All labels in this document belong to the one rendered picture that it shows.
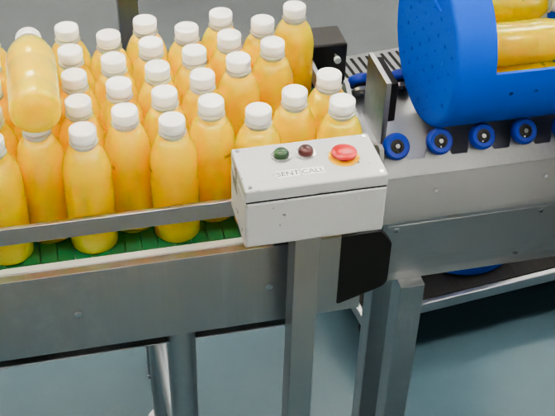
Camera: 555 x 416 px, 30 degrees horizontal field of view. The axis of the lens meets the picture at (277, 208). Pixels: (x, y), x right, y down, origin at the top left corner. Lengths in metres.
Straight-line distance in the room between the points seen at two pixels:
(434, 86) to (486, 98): 0.09
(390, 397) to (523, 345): 0.69
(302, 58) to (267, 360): 1.05
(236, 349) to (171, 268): 1.10
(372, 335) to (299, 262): 0.73
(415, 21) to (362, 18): 2.30
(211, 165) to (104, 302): 0.27
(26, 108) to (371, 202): 0.49
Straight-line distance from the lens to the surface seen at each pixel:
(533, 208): 1.87
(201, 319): 1.67
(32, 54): 1.53
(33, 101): 1.46
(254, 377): 2.60
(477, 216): 1.83
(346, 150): 1.43
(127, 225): 1.55
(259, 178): 1.39
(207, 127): 1.53
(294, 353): 1.65
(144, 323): 1.66
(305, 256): 1.51
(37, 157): 1.52
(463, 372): 2.67
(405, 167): 1.72
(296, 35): 1.78
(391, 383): 2.13
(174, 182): 1.52
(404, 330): 2.03
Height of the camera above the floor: 1.95
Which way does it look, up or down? 39 degrees down
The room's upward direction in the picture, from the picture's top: 2 degrees clockwise
